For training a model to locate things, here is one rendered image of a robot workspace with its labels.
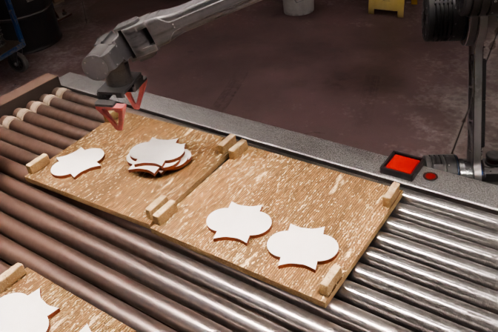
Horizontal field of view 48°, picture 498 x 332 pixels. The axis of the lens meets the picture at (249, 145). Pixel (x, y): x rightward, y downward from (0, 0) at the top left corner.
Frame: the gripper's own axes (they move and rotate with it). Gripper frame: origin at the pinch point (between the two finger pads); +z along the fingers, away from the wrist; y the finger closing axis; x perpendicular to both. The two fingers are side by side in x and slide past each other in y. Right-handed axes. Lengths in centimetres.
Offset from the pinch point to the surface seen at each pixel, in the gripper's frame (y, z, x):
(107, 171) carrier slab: -5.0, 13.0, 5.9
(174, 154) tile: -1.6, 8.7, -10.9
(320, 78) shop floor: 231, 107, -9
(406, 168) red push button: 5, 12, -64
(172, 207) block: -18.1, 10.6, -16.5
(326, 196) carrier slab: -7.9, 11.9, -47.6
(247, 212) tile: -16.3, 11.2, -32.5
